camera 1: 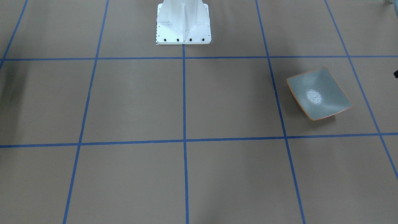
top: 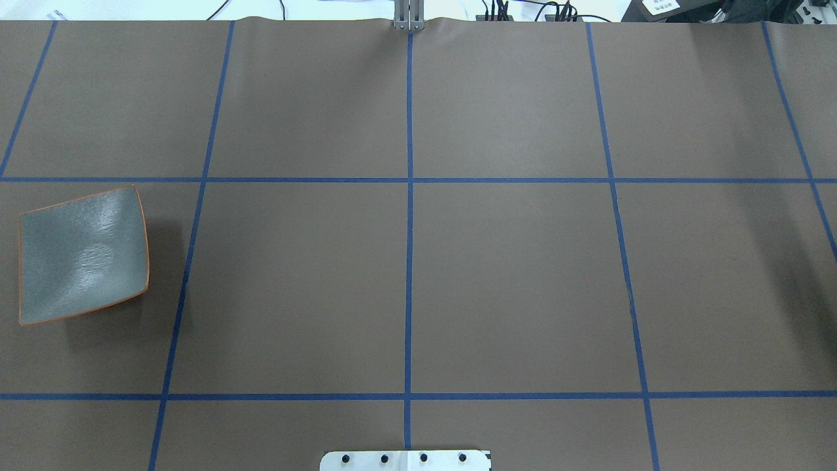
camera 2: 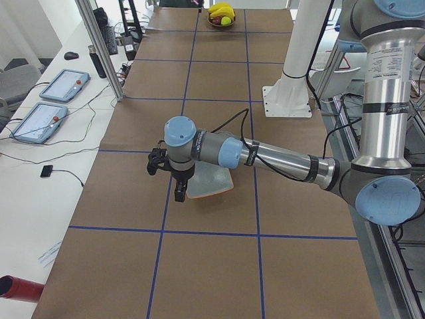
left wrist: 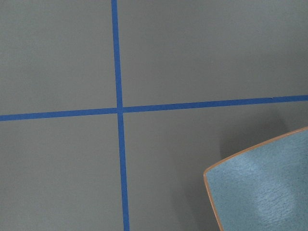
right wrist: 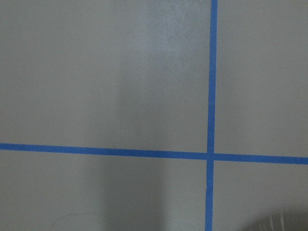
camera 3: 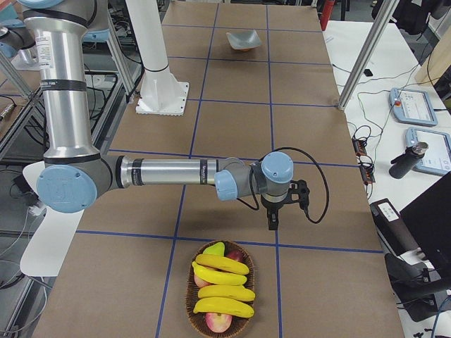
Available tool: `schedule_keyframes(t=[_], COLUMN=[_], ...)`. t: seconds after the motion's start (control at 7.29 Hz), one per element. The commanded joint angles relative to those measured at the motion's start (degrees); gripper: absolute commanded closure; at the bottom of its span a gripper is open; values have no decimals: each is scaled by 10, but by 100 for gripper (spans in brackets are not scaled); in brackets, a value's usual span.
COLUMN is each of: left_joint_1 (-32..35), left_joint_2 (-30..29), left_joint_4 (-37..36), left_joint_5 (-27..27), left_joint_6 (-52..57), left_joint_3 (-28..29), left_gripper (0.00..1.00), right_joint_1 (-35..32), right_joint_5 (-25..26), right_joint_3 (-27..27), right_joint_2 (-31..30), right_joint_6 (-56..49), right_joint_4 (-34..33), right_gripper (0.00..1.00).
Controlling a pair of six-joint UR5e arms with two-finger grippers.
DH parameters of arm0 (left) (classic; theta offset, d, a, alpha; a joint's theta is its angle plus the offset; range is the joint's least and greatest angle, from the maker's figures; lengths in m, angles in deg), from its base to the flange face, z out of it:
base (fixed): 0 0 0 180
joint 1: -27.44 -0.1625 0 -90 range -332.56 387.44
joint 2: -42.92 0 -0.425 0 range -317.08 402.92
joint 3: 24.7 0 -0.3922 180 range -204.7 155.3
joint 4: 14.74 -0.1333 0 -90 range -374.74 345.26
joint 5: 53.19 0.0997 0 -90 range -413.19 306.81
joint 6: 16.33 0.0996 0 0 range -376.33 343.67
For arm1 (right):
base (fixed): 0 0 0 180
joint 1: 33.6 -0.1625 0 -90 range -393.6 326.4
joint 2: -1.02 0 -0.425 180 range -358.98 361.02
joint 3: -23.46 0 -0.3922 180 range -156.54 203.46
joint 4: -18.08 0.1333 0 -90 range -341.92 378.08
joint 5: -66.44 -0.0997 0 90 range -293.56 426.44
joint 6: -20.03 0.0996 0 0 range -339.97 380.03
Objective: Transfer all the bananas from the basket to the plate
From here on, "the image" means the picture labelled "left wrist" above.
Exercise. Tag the grey square plate orange rim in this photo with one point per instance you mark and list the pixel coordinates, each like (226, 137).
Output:
(264, 187)

